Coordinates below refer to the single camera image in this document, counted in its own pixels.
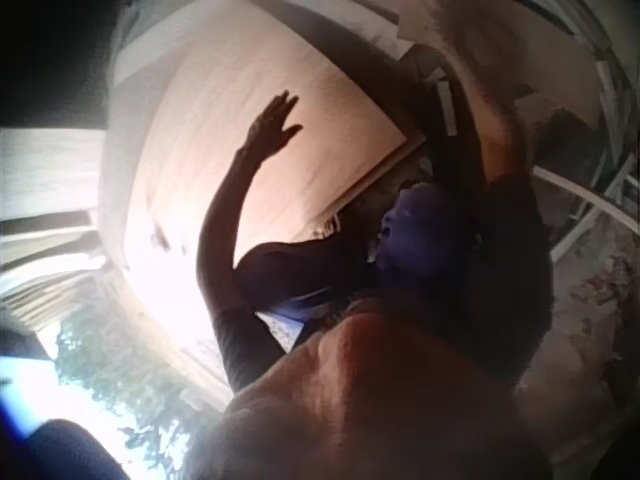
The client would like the white curved metal frame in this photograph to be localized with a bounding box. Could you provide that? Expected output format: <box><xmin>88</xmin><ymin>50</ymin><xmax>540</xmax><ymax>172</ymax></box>
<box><xmin>530</xmin><ymin>149</ymin><xmax>640</xmax><ymax>264</ymax></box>

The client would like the white corrugated sheet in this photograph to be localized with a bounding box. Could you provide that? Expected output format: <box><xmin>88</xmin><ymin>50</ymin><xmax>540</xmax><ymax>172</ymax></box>
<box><xmin>0</xmin><ymin>127</ymin><xmax>109</xmax><ymax>326</ymax></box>

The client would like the light plywood board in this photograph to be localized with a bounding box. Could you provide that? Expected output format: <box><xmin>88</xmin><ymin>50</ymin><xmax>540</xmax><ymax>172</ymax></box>
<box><xmin>99</xmin><ymin>14</ymin><xmax>427</xmax><ymax>361</ymax></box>

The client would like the rubble heap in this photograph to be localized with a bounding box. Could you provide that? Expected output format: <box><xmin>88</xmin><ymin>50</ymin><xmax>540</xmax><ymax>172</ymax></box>
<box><xmin>544</xmin><ymin>244</ymin><xmax>640</xmax><ymax>381</ymax></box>

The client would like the person's left hand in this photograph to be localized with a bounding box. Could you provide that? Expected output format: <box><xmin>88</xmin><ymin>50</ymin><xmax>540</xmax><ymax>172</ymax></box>
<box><xmin>238</xmin><ymin>89</ymin><xmax>305</xmax><ymax>159</ymax></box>

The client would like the white flat strip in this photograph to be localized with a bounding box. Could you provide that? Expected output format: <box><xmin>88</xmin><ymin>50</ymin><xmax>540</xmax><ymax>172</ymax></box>
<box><xmin>435</xmin><ymin>79</ymin><xmax>460</xmax><ymax>137</ymax></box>

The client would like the person's right hand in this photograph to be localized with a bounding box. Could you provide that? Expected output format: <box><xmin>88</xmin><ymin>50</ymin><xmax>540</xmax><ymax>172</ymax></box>
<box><xmin>442</xmin><ymin>0</ymin><xmax>507</xmax><ymax>74</ymax></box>

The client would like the green tree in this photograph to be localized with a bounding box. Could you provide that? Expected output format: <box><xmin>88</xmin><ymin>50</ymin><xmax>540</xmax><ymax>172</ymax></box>
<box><xmin>52</xmin><ymin>317</ymin><xmax>211</xmax><ymax>476</ymax></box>

